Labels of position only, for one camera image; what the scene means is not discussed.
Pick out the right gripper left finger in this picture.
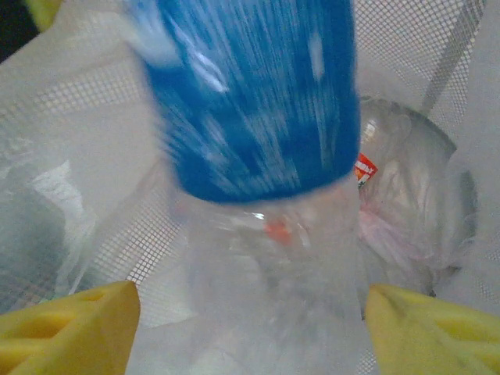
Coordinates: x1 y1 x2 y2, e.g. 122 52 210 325
0 280 141 375

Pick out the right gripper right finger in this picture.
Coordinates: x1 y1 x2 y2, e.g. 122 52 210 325
364 284 500 375

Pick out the clear bottle with blue label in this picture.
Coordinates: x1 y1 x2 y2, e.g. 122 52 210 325
120 0 376 375

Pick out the clear plastic bin liner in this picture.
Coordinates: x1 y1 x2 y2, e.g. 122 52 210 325
0 0 500 375

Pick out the clear plastic waste bin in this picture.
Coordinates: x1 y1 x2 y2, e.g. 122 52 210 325
0 0 500 375

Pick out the clear bottle with red label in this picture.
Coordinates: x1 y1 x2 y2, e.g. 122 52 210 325
351 95 480 282

